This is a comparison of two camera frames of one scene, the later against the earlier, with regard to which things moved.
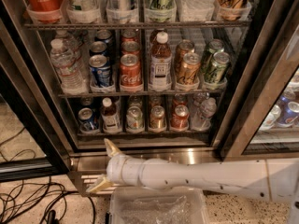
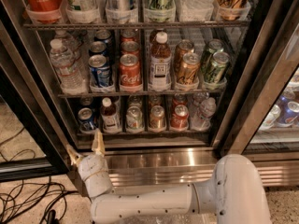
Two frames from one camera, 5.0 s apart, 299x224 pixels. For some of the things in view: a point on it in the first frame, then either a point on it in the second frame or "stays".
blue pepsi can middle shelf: (100, 70) stays
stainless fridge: (163, 73) stays
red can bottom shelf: (180, 118) stays
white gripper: (118, 169) to (90, 165)
